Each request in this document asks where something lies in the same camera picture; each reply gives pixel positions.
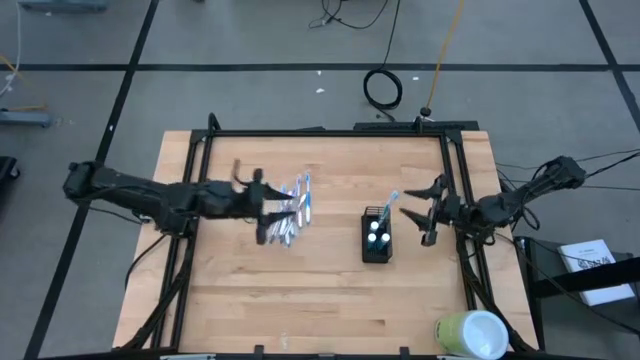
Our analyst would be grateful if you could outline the grey floor rail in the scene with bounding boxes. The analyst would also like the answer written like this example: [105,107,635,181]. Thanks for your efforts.
[0,109,54,129]
[18,0,109,13]

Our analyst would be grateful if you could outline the black caster foot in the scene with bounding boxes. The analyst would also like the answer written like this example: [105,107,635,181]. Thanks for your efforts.
[0,156,21,182]

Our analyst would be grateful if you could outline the black side table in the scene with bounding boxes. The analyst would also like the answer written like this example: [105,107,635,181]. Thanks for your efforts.
[513,234,640,351]

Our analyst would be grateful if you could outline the white book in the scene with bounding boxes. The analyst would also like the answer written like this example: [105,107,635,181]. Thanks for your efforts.
[557,238,636,307]

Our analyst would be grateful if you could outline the yellow hanging cable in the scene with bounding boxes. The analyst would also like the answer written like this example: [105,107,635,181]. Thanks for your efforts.
[423,0,466,119]

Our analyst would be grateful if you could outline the black floor cable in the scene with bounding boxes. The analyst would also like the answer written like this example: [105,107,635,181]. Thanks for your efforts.
[308,0,392,30]

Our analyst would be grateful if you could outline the coiled black cable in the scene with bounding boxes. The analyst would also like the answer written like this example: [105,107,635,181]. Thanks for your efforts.
[363,0,404,121]

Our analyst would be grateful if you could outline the blue toothbrush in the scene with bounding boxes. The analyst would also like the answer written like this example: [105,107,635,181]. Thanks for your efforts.
[303,171,313,225]
[295,173,304,229]
[372,189,401,232]

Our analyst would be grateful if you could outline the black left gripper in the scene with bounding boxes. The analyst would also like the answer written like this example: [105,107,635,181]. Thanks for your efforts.
[222,168,298,246]

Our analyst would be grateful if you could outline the white floor cable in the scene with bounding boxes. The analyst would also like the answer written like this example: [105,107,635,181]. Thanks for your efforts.
[0,0,25,99]

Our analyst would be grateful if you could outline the green disinfecting wipes canister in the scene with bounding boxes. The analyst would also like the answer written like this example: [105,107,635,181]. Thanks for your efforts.
[433,309,510,360]

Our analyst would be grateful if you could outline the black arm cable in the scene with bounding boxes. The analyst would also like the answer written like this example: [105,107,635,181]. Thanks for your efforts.
[494,148,640,194]

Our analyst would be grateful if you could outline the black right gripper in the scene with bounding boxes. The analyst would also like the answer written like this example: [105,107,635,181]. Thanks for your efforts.
[398,174,464,247]

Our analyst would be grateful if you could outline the black wire caddy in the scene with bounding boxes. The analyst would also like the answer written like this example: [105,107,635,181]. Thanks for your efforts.
[360,205,394,265]

